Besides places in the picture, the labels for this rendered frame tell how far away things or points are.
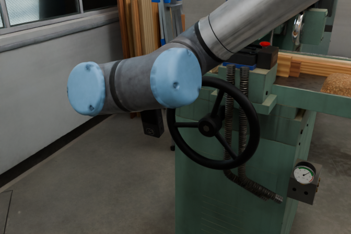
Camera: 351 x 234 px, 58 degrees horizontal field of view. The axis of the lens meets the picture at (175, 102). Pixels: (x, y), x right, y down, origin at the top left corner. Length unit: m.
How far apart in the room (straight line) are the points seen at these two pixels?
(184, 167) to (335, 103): 0.61
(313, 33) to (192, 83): 0.82
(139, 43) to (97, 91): 2.00
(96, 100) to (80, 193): 1.51
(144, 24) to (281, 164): 1.70
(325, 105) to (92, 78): 0.68
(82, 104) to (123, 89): 0.08
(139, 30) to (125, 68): 2.00
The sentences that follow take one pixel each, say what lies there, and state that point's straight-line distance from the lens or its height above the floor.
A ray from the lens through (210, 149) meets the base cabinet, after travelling 1.17.
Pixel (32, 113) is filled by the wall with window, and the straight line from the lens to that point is 2.17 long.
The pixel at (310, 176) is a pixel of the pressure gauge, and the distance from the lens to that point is 1.03.
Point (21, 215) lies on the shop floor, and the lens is 1.97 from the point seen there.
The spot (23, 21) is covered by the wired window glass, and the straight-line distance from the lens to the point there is 2.15.
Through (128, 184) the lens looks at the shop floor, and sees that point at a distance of 2.00.
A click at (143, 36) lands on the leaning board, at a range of 2.49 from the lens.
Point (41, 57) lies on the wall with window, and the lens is 2.14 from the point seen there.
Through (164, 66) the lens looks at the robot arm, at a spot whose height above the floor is 1.10.
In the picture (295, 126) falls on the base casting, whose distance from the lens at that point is 1.03.
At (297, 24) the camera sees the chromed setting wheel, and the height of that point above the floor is 1.04.
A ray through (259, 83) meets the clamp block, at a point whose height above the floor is 0.93.
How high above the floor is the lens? 1.24
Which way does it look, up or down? 24 degrees down
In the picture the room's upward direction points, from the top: straight up
